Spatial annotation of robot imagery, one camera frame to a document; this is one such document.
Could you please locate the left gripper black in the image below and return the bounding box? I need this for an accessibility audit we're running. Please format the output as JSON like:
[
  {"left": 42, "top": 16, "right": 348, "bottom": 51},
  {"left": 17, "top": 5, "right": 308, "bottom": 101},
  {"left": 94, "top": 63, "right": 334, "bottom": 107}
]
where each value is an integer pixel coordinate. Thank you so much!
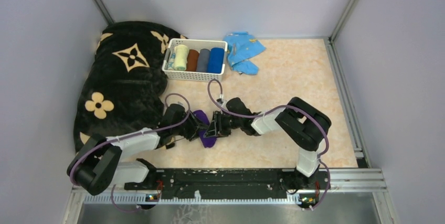
[{"left": 172, "top": 109, "right": 209, "bottom": 141}]

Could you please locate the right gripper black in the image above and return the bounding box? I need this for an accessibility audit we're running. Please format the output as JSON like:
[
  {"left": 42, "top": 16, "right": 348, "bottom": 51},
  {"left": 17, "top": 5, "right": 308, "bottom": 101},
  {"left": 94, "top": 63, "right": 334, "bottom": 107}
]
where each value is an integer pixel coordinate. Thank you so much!
[{"left": 204, "top": 111, "right": 242, "bottom": 139}]

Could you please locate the purple towel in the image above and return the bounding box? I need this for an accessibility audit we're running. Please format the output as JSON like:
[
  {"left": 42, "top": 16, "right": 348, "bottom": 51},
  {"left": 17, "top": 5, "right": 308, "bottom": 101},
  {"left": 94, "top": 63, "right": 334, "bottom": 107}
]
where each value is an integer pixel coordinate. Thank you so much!
[{"left": 193, "top": 110, "right": 217, "bottom": 148}]

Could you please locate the royal blue towel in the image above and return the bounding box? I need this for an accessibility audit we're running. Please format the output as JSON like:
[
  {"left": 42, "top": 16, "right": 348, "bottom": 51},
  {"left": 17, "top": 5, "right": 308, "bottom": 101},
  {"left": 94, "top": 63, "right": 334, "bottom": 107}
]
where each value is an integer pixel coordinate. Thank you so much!
[{"left": 207, "top": 48, "right": 225, "bottom": 74}]

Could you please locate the yellow green towel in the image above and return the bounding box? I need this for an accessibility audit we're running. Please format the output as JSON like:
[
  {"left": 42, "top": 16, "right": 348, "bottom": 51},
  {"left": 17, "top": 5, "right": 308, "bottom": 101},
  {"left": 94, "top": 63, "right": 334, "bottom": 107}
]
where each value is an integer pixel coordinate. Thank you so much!
[{"left": 173, "top": 45, "right": 189, "bottom": 71}]

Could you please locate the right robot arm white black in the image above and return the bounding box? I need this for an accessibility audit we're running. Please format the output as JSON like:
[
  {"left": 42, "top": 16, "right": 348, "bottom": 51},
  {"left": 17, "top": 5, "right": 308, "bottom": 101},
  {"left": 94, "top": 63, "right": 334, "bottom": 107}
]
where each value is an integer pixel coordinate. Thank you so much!
[{"left": 204, "top": 97, "right": 332, "bottom": 188}]

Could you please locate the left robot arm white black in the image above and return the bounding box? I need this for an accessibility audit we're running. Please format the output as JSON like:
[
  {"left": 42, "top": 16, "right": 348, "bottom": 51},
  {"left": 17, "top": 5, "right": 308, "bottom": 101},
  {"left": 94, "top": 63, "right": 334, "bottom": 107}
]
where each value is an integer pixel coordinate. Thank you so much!
[{"left": 67, "top": 104, "right": 208, "bottom": 196}]

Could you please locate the brown rolled towel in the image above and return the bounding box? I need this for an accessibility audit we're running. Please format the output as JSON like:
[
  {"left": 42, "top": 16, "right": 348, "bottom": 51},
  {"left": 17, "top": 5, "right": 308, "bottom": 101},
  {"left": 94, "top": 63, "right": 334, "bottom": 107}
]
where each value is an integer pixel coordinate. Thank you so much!
[{"left": 186, "top": 49, "right": 199, "bottom": 72}]

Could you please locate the grey rolled towel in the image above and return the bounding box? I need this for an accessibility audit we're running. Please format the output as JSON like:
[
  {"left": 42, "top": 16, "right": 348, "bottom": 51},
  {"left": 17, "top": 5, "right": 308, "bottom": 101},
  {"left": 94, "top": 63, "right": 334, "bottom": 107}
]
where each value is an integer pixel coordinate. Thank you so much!
[{"left": 196, "top": 49, "right": 210, "bottom": 72}]

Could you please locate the white blue patterned rolled towel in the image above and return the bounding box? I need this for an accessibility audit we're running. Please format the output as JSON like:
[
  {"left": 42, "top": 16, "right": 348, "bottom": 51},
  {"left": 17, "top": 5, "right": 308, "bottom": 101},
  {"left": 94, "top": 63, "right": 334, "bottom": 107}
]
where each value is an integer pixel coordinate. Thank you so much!
[{"left": 166, "top": 53, "right": 175, "bottom": 71}]

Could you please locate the white plastic basket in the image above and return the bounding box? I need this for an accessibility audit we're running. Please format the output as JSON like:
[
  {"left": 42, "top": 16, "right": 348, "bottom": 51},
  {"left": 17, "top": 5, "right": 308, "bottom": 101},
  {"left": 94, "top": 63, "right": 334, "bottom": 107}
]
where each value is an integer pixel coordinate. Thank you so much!
[{"left": 162, "top": 38, "right": 228, "bottom": 82}]

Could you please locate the black floral blanket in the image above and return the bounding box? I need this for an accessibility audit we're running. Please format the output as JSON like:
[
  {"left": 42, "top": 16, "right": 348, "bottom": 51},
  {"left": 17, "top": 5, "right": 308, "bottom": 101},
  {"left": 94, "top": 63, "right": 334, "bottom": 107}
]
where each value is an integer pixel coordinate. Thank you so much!
[{"left": 73, "top": 21, "right": 182, "bottom": 152}]

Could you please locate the light blue patterned towel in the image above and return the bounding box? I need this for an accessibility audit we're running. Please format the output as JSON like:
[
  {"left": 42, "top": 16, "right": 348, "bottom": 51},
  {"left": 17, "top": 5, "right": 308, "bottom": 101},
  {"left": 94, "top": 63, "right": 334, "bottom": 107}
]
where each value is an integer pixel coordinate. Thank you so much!
[{"left": 223, "top": 31, "right": 266, "bottom": 75}]

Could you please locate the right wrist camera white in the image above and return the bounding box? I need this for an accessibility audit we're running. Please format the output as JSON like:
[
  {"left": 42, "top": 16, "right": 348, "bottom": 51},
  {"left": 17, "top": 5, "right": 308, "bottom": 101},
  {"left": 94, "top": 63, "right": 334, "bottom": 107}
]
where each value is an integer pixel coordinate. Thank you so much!
[{"left": 217, "top": 94, "right": 227, "bottom": 110}]

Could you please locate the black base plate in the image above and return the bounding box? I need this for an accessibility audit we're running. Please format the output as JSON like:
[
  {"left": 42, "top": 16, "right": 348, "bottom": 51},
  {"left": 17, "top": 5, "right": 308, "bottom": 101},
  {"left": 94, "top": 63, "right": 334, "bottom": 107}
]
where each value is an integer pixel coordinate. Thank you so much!
[{"left": 124, "top": 168, "right": 330, "bottom": 200}]

